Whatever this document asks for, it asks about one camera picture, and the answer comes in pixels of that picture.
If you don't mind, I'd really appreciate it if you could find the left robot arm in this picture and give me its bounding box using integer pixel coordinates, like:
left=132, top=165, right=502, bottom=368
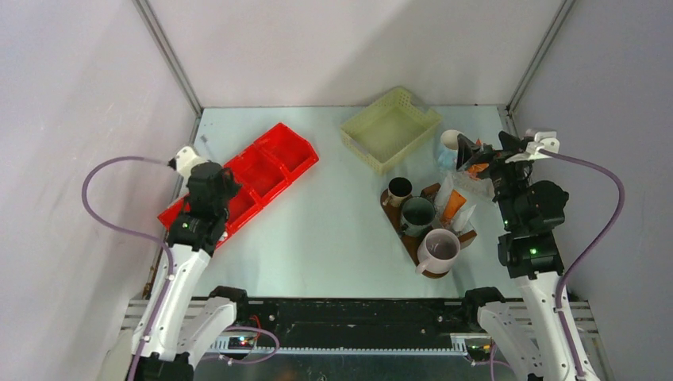
left=127, top=161, right=251, bottom=380

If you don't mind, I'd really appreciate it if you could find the orange toothpaste tube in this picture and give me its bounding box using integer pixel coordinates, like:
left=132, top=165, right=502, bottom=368
left=440, top=190, right=467, bottom=225
left=465, top=148, right=490, bottom=178

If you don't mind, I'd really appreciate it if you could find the light blue mug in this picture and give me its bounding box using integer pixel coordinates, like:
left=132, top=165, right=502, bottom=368
left=436, top=129, right=461, bottom=171

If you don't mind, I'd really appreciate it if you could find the pink capped tube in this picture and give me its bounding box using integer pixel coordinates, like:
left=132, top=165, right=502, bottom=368
left=450, top=205, right=476, bottom=233

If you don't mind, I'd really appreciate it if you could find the white toothbrush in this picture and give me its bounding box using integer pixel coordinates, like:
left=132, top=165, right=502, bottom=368
left=199, top=135, right=217, bottom=162

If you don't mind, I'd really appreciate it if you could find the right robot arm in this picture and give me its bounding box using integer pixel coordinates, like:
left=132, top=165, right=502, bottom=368
left=456, top=131, right=599, bottom=380

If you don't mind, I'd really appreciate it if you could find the red divided organizer bin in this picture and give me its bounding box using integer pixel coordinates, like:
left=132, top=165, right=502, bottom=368
left=158, top=123, right=319, bottom=252

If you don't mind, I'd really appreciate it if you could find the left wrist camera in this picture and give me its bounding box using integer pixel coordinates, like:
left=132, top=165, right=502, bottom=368
left=167, top=145, right=208, bottom=179

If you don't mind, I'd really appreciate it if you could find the dark green mug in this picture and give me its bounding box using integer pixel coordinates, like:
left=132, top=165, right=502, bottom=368
left=397, top=197, right=436, bottom=237

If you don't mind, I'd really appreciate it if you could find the pink white mug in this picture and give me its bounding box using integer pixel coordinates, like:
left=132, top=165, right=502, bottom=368
left=415, top=229, right=461, bottom=276

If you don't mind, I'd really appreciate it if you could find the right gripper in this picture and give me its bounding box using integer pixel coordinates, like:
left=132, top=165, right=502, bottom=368
left=455, top=131, right=534, bottom=229

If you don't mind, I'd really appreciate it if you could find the clear textured acrylic tray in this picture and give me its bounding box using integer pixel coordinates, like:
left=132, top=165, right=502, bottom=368
left=448, top=171, right=494, bottom=200

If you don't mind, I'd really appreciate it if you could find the cream plastic basket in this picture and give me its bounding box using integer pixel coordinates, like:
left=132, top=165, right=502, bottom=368
left=340, top=87, right=443, bottom=175

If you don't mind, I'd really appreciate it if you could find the brown mug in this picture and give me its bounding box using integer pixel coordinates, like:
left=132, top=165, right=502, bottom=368
left=382, top=177, right=413, bottom=207

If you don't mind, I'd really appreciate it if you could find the dark blue capped tube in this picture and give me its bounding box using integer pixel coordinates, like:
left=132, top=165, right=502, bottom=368
left=433, top=171, right=454, bottom=212

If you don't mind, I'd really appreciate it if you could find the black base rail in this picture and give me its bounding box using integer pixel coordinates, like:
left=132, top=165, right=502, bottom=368
left=231, top=297, right=521, bottom=351

